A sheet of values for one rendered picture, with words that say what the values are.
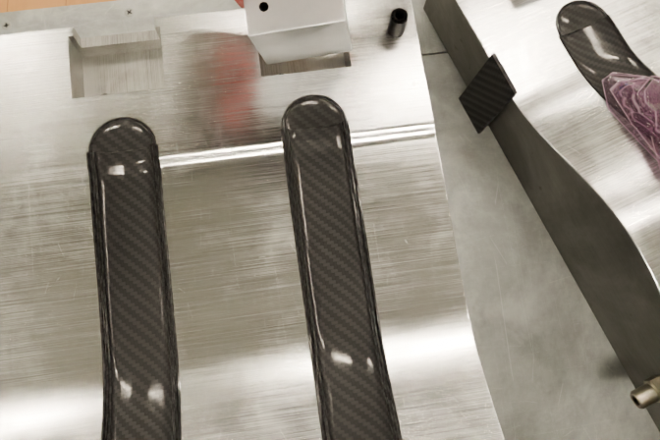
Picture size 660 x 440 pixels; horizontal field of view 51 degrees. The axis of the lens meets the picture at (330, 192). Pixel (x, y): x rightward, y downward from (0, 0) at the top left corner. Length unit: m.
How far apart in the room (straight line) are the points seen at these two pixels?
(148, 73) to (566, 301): 0.31
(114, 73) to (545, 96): 0.27
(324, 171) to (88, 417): 0.18
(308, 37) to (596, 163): 0.18
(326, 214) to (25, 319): 0.17
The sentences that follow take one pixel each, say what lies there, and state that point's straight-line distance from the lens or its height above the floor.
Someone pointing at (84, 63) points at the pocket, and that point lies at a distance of 0.46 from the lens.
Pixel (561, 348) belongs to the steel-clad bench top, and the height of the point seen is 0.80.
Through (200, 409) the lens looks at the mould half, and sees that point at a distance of 0.37.
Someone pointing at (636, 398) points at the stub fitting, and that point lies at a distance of 0.46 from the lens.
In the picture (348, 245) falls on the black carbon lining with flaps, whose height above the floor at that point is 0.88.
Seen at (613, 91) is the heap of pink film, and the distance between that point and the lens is 0.46.
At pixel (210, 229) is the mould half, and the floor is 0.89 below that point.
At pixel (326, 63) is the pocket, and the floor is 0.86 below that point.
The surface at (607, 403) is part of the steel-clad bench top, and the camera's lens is 0.50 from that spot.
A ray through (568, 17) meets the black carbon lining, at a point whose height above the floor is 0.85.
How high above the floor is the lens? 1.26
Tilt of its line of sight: 75 degrees down
